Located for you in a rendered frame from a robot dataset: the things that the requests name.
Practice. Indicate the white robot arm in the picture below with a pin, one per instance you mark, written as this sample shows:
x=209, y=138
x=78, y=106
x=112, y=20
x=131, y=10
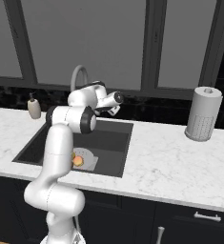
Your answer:
x=57, y=149

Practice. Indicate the dark rectangular sink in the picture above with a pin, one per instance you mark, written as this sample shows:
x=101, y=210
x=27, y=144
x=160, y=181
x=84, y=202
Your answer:
x=112, y=143

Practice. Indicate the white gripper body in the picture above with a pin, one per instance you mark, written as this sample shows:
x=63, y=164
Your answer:
x=112, y=110

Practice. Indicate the dark cupboard door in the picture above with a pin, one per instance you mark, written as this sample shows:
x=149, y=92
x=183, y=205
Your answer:
x=196, y=235
x=116, y=227
x=8, y=206

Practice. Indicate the beige soap dispenser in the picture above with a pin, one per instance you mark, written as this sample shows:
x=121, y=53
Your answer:
x=34, y=108

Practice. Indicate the dark drawer front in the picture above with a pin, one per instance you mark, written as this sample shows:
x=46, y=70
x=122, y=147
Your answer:
x=180, y=213

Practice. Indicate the dark panel under sink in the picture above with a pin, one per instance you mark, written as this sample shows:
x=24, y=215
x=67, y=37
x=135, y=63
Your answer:
x=116, y=200

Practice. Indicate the orange peach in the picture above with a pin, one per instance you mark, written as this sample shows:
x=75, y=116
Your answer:
x=78, y=160

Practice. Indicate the grey curved sink faucet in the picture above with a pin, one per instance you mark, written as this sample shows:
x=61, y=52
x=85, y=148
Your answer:
x=76, y=71

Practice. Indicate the brown kiwi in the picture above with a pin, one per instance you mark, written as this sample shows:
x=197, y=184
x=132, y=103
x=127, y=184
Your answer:
x=73, y=156

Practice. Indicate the dark grey framed window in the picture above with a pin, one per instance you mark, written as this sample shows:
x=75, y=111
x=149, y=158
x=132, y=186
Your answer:
x=153, y=44

